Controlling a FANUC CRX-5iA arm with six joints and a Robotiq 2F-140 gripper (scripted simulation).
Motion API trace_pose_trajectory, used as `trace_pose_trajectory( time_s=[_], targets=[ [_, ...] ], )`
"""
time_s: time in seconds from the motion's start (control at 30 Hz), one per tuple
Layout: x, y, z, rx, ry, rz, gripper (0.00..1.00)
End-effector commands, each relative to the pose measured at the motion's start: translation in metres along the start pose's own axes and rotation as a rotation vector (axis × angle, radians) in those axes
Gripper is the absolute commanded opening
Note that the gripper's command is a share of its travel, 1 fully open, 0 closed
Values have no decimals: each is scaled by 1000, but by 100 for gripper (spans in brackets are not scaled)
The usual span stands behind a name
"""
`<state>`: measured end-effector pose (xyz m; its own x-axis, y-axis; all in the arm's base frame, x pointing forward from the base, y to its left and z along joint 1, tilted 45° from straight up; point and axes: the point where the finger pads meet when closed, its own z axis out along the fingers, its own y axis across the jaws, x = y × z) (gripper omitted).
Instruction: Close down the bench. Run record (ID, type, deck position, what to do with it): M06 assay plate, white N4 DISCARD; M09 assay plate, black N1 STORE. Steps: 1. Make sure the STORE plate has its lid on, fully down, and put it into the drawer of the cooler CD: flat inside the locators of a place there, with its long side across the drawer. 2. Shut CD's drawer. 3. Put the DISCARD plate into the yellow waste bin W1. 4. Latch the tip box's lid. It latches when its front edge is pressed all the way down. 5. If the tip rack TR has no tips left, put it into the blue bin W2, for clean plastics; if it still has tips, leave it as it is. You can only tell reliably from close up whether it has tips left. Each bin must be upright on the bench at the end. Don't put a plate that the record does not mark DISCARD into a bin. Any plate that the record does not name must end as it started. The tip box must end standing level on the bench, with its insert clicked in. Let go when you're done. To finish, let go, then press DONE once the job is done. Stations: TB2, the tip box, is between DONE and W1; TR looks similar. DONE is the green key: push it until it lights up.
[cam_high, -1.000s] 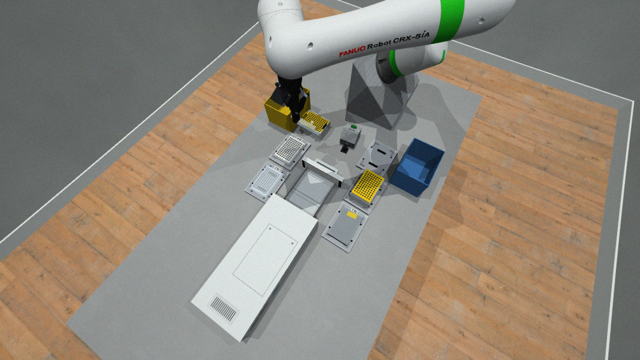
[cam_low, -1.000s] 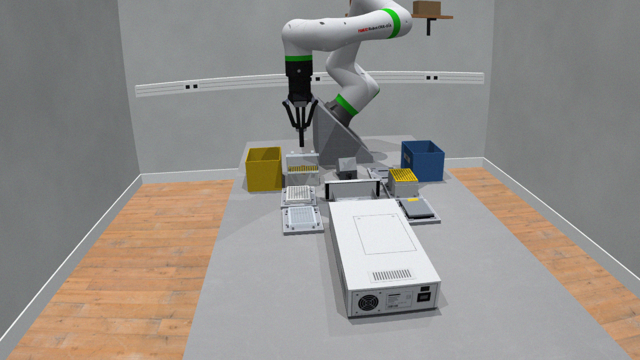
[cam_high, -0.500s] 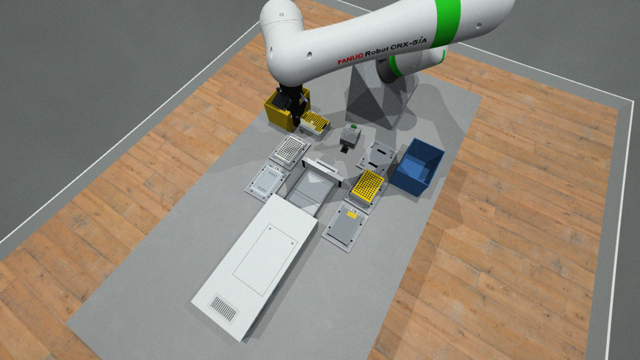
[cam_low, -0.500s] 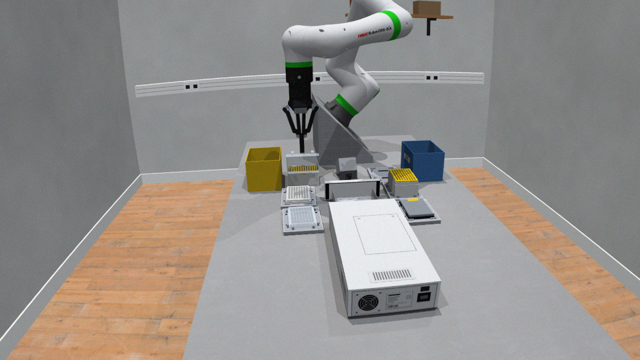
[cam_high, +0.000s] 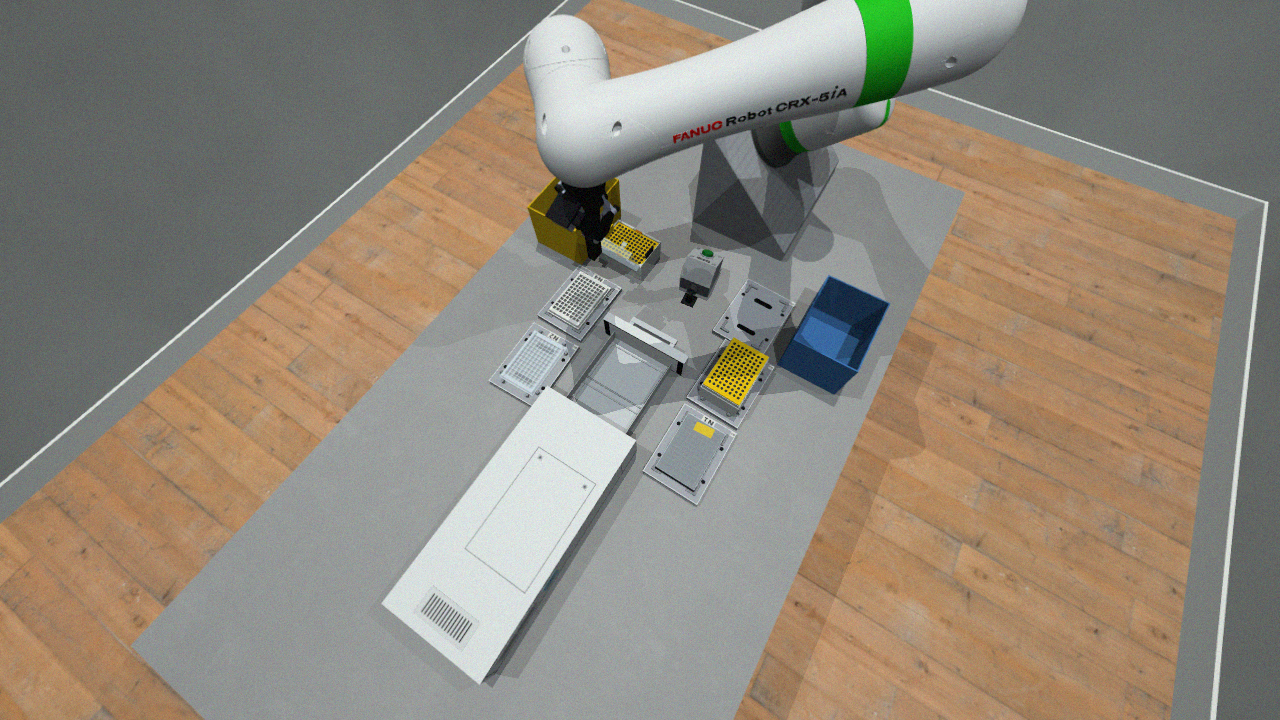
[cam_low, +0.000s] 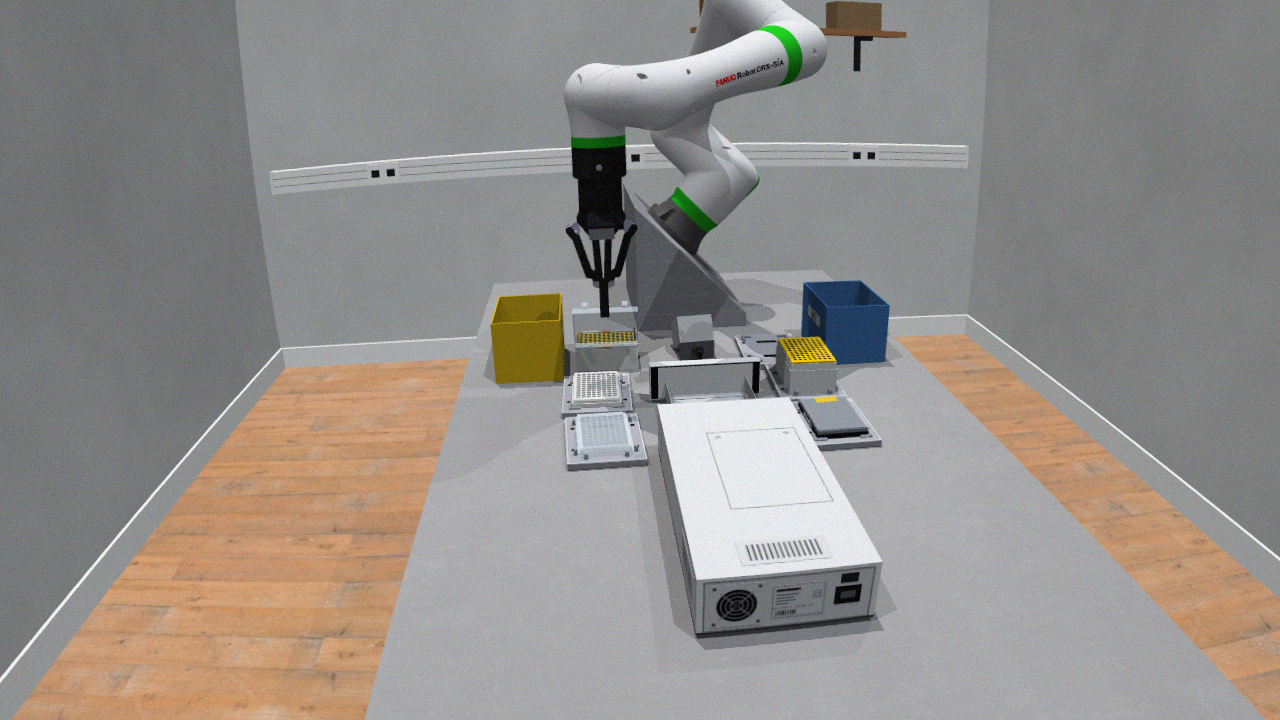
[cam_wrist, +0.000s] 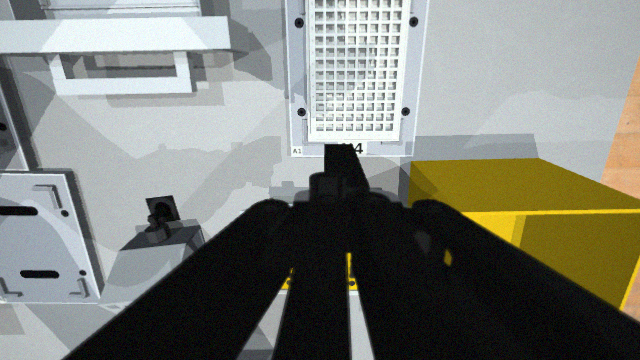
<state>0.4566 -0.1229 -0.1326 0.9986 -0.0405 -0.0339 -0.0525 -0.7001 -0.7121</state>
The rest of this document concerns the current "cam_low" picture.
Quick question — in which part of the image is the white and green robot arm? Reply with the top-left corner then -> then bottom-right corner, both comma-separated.
564,0 -> 827,256

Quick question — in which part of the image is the blue bin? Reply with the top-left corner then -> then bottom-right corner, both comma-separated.
801,281 -> 890,365

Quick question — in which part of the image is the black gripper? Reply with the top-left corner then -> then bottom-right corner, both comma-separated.
566,177 -> 637,318

